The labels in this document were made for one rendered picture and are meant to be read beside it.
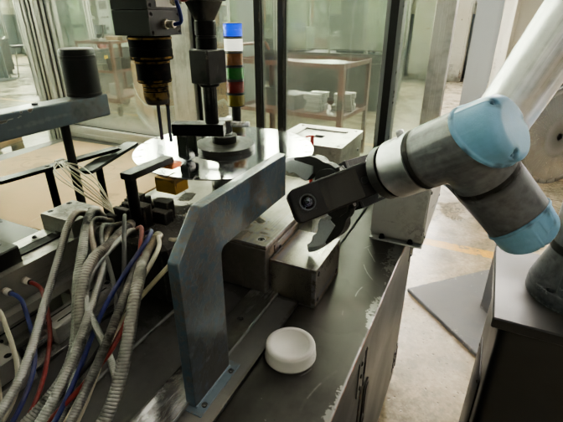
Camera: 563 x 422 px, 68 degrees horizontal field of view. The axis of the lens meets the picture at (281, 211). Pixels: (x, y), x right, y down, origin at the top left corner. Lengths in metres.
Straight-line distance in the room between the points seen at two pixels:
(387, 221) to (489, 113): 0.46
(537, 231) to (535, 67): 0.21
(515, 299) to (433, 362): 0.98
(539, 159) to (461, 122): 1.20
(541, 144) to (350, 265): 1.00
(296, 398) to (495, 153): 0.36
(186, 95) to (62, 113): 0.66
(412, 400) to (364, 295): 0.91
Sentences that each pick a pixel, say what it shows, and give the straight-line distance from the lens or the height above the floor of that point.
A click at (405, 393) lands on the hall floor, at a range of 1.61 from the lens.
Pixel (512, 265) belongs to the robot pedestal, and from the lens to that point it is 0.90.
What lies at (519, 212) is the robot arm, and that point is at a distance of 0.52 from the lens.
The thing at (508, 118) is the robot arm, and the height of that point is 1.08.
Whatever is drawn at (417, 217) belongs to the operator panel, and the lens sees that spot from 0.85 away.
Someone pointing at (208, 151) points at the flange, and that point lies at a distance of 0.74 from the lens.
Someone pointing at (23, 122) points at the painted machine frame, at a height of 1.03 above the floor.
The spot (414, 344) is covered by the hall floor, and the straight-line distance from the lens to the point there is 1.79.
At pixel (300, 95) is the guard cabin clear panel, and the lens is 1.21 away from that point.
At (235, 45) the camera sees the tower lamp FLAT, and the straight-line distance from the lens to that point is 1.04.
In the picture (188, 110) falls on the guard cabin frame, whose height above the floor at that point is 0.90.
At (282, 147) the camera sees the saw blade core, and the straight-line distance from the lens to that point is 0.78.
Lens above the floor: 1.17
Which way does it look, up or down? 25 degrees down
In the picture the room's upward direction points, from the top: straight up
